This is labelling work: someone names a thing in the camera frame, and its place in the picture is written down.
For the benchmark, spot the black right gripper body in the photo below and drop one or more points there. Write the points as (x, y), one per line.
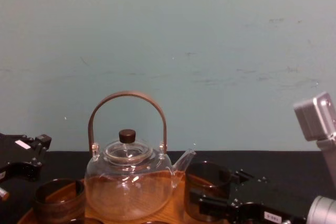
(278, 205)

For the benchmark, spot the brown tinted glass cup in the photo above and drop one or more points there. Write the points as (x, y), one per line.
(59, 205)
(207, 174)

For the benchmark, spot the black table cloth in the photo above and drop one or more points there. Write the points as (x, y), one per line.
(278, 165)

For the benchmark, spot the glass teapot lid dark knob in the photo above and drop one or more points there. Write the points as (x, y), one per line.
(127, 135)

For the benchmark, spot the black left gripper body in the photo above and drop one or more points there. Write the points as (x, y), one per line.
(13, 154)

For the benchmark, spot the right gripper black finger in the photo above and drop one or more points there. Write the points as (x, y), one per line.
(223, 212)
(244, 178)

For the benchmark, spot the round wooden tray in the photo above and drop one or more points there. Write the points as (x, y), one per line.
(177, 197)

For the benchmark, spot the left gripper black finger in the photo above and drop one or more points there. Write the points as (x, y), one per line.
(31, 170)
(43, 142)

